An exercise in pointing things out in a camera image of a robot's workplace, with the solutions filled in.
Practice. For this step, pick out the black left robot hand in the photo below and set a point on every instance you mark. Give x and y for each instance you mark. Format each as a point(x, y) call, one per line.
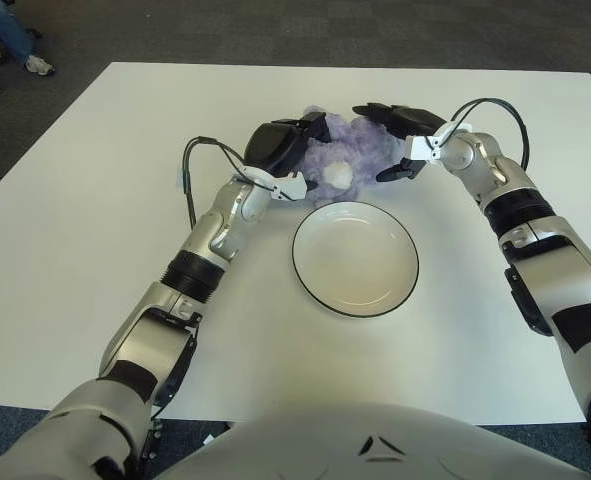
point(272, 147)

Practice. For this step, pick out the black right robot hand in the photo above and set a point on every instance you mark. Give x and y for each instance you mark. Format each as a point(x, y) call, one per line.
point(410, 120)

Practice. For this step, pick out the purple plush bunny doll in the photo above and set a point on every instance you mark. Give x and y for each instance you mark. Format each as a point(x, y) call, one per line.
point(345, 145)

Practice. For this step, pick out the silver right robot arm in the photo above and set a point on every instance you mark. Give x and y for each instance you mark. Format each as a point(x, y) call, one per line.
point(525, 210)

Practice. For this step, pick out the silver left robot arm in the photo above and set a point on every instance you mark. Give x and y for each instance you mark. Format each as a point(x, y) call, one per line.
point(215, 235)

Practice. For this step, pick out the white plate with black rim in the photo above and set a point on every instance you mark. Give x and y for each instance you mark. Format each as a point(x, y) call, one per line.
point(355, 265)

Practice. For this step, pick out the white sneaker on foot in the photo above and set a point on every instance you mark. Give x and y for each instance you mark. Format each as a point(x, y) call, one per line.
point(39, 65)

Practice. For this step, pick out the person's leg in jeans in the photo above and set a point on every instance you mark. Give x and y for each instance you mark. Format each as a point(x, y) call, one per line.
point(5, 25)

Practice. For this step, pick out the grey robot torso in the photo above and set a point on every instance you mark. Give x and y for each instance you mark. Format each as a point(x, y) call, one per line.
point(350, 445)

